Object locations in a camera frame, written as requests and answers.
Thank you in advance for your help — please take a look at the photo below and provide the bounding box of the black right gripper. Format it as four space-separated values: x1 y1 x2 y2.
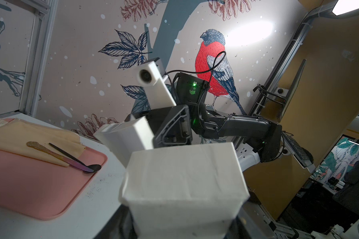
94 105 192 167

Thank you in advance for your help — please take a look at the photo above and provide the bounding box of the white jewelry box base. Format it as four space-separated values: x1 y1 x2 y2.
119 142 249 239

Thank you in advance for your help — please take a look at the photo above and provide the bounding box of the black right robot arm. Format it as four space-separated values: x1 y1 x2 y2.
94 73 282 170

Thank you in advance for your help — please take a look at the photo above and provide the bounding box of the iridescent purple spoon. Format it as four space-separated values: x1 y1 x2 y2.
26 141 95 173

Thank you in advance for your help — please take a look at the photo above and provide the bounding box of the pink plastic tray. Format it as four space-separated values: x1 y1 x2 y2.
0 143 108 220

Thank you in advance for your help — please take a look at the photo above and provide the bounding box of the beige folded cloth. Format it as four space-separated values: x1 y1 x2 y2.
0 119 85 167

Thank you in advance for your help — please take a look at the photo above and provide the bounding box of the black monitor on stand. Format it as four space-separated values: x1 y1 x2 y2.
277 59 307 122

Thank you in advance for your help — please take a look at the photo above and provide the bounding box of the black keyboard on tray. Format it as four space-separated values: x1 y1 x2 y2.
282 131 316 174

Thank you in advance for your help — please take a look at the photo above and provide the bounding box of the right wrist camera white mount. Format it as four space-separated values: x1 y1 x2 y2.
136 57 176 110

